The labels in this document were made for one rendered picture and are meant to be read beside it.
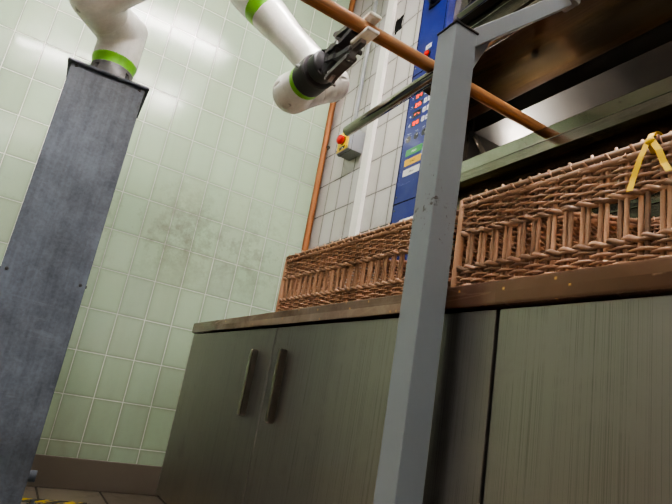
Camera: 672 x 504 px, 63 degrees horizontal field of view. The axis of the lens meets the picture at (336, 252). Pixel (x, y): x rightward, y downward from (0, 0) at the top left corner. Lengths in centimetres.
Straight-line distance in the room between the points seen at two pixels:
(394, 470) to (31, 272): 115
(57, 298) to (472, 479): 119
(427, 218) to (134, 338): 162
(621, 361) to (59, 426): 188
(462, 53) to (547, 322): 40
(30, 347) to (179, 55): 140
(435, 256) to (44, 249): 113
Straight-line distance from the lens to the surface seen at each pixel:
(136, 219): 222
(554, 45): 158
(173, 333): 220
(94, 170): 165
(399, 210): 184
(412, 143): 193
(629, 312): 56
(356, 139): 229
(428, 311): 68
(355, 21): 125
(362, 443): 82
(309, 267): 120
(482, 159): 166
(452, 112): 77
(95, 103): 171
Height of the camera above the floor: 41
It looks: 16 degrees up
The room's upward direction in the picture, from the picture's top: 10 degrees clockwise
